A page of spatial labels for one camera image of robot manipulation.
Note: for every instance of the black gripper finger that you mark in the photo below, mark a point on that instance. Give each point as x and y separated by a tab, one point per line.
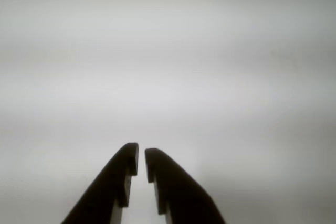
110	187
181	192

